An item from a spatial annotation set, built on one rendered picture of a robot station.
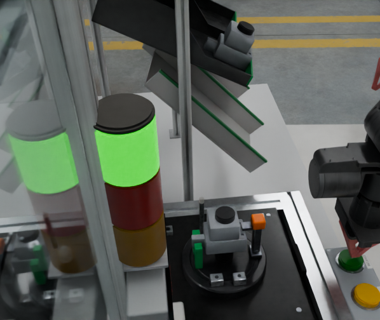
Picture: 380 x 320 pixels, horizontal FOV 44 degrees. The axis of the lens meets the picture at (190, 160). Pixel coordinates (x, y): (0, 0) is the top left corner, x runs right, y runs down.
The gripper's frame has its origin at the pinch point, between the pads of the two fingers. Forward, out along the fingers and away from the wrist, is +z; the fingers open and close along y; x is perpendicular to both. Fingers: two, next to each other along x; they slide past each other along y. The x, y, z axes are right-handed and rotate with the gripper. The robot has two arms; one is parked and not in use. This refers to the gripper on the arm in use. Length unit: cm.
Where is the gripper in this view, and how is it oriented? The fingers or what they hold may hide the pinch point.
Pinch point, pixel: (355, 253)
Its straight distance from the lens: 83.7
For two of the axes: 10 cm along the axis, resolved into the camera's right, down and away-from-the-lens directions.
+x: 9.9, -0.8, 0.7
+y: 1.0, 6.4, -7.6
